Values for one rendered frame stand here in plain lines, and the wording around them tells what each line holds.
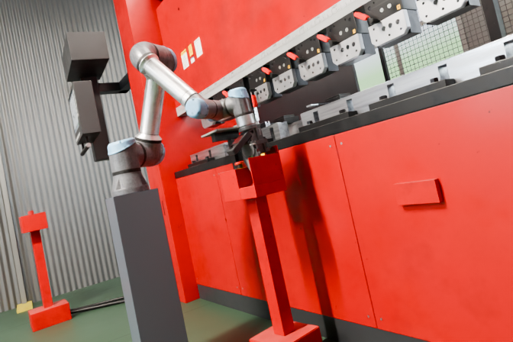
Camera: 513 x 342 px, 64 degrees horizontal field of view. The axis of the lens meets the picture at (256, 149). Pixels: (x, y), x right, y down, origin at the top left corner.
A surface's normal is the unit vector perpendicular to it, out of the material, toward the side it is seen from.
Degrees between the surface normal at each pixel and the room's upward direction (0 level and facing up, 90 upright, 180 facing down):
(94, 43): 90
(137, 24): 90
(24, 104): 90
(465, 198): 90
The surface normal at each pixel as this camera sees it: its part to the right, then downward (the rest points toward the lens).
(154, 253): 0.49, -0.15
